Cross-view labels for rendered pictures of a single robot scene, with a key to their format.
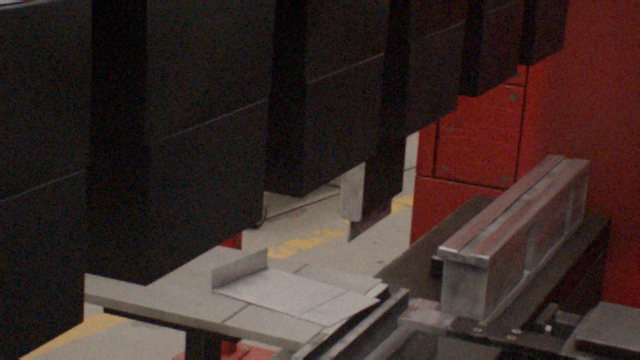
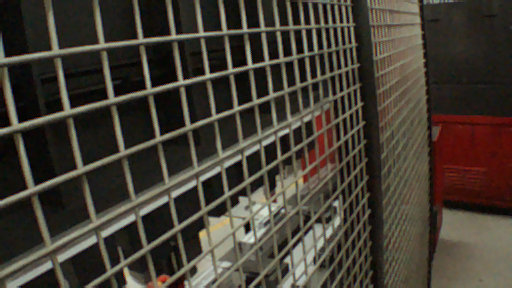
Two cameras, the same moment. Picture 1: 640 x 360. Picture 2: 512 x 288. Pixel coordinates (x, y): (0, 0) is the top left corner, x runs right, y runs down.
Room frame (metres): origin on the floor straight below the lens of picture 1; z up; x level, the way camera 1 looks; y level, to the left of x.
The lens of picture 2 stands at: (-0.65, -0.30, 1.77)
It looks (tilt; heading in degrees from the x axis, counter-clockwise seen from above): 14 degrees down; 9
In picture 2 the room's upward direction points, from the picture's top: 8 degrees counter-clockwise
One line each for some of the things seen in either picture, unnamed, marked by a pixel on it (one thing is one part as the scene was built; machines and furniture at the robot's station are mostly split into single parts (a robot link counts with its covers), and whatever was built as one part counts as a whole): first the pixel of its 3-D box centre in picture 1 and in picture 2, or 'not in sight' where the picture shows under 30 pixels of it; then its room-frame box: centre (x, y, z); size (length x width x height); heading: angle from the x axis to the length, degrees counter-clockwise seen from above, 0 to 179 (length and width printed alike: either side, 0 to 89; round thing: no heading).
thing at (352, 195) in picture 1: (373, 175); (269, 186); (1.09, -0.04, 1.13); 0.10 x 0.02 x 0.10; 157
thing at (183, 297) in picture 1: (216, 285); (246, 209); (1.14, 0.10, 1.00); 0.26 x 0.18 x 0.01; 67
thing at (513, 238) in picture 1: (519, 233); (318, 184); (1.59, -0.25, 0.92); 0.50 x 0.06 x 0.10; 157
